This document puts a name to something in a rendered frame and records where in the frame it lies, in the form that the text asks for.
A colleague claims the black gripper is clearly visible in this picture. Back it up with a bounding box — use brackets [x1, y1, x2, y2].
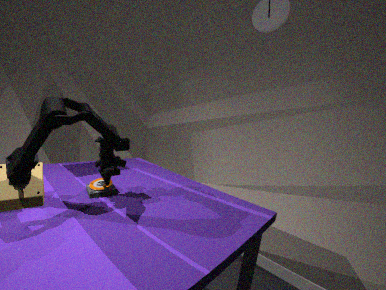
[95, 152, 120, 186]

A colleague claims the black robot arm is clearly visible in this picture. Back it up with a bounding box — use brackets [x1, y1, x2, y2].
[5, 97, 130, 185]

